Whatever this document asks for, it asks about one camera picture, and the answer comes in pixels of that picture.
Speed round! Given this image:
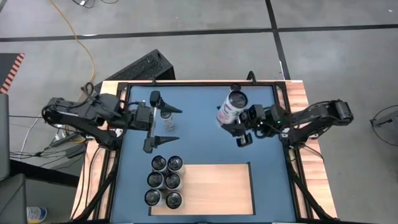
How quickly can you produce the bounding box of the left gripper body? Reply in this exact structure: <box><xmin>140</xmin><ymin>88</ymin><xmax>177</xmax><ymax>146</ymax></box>
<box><xmin>132</xmin><ymin>101</ymin><xmax>154</xmax><ymax>131</ymax></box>

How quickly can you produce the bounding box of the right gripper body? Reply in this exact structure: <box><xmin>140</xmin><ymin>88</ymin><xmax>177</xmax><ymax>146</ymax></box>
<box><xmin>241</xmin><ymin>105</ymin><xmax>284</xmax><ymax>138</ymax></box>

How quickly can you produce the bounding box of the white Celsius can blue band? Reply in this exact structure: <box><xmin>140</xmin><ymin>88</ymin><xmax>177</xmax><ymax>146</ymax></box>
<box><xmin>151</xmin><ymin>154</ymin><xmax>170</xmax><ymax>174</ymax></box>

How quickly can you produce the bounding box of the white Celsius can red print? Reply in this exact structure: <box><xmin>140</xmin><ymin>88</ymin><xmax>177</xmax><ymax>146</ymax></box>
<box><xmin>216</xmin><ymin>90</ymin><xmax>249</xmax><ymax>128</ymax></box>

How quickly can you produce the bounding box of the white Celsius can yellow band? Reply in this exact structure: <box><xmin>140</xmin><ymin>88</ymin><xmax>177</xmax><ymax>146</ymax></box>
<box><xmin>165</xmin><ymin>191</ymin><xmax>183</xmax><ymax>210</ymax></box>

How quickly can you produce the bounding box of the wooden shelf board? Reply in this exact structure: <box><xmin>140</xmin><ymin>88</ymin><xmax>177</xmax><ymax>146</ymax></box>
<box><xmin>148</xmin><ymin>161</ymin><xmax>256</xmax><ymax>217</ymax></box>

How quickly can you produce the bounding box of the black perforated metal box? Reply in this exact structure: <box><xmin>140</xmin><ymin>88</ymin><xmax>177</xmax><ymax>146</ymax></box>
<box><xmin>93</xmin><ymin>49</ymin><xmax>176</xmax><ymax>95</ymax></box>

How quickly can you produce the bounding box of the blue table mat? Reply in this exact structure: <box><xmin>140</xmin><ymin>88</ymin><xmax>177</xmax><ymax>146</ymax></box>
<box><xmin>110</xmin><ymin>84</ymin><xmax>297</xmax><ymax>223</ymax></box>

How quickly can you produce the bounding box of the grey power adapter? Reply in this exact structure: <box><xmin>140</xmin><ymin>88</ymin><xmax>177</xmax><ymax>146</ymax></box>
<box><xmin>63</xmin><ymin>143</ymin><xmax>87</xmax><ymax>159</ymax></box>

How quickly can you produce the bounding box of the white power strip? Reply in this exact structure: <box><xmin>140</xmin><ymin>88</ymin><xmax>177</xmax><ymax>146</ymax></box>
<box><xmin>55</xmin><ymin>126</ymin><xmax>68</xmax><ymax>141</ymax></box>

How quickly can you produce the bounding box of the black flat floor bar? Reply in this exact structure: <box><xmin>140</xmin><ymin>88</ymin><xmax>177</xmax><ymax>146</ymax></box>
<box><xmin>9</xmin><ymin>159</ymin><xmax>81</xmax><ymax>188</ymax></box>

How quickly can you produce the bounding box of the white plastic container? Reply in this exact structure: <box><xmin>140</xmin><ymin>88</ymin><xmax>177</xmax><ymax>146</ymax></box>
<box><xmin>26</xmin><ymin>206</ymin><xmax>48</xmax><ymax>224</ymax></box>

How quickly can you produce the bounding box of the black orange striped floor mat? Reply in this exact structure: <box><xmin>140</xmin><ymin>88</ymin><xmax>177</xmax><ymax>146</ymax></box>
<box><xmin>0</xmin><ymin>52</ymin><xmax>25</xmax><ymax>95</ymax></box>

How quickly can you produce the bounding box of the black table frame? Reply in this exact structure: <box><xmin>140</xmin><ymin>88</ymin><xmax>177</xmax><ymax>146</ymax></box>
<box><xmin>93</xmin><ymin>80</ymin><xmax>312</xmax><ymax>224</ymax></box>

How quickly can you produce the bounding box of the yellow floor cable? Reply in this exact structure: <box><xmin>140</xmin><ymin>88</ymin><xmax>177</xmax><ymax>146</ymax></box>
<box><xmin>49</xmin><ymin>0</ymin><xmax>96</xmax><ymax>94</ymax></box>

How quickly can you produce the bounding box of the black diagonal frame strut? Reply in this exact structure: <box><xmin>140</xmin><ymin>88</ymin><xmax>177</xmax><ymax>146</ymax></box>
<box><xmin>72</xmin><ymin>146</ymin><xmax>122</xmax><ymax>222</ymax></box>
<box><xmin>284</xmin><ymin>152</ymin><xmax>335</xmax><ymax>222</ymax></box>

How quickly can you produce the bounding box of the black floor cable bundle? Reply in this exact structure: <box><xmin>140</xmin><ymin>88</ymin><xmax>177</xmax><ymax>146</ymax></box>
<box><xmin>9</xmin><ymin>149</ymin><xmax>68</xmax><ymax>162</ymax></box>

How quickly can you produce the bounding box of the white floor cable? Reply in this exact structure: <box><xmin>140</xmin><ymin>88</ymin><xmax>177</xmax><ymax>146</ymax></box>
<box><xmin>19</xmin><ymin>115</ymin><xmax>43</xmax><ymax>158</ymax></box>

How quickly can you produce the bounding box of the black cable with white plug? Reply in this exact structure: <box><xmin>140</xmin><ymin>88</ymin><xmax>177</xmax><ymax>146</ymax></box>
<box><xmin>71</xmin><ymin>0</ymin><xmax>121</xmax><ymax>9</ymax></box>

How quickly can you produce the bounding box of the thin black floor cable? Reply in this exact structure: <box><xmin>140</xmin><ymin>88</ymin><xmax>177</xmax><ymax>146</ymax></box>
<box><xmin>8</xmin><ymin>114</ymin><xmax>44</xmax><ymax>119</ymax></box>

